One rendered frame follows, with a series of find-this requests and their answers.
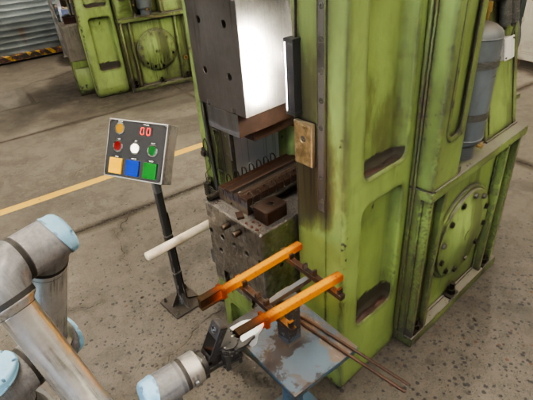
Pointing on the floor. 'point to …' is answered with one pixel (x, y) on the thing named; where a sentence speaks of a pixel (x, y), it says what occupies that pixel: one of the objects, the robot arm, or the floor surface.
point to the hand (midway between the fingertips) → (258, 322)
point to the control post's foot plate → (172, 303)
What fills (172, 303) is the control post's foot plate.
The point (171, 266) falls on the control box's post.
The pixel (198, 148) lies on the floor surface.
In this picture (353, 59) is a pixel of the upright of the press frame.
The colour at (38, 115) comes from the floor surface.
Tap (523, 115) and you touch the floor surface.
